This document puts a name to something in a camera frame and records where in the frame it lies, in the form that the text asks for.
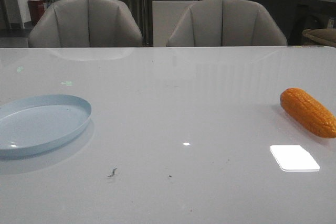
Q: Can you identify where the orange toy corn cob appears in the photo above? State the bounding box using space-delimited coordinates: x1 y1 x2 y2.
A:
280 88 335 138

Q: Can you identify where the light blue round plate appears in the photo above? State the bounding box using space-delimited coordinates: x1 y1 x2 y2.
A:
1 94 92 158

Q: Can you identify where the right beige upholstered chair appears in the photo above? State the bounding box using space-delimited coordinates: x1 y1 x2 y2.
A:
166 0 287 47

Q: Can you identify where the beige upholstered chair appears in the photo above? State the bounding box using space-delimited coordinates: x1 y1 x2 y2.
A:
166 0 287 47
28 0 143 48

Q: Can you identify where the left beige upholstered chair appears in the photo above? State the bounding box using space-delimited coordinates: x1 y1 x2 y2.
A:
28 0 143 48

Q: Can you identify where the red trash bin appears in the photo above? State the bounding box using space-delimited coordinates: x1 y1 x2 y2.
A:
28 0 45 26

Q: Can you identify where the dark side table at right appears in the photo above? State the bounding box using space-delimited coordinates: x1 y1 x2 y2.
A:
288 0 335 45

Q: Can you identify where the brown cushion at right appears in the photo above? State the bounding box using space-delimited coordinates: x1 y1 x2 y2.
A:
302 28 335 47

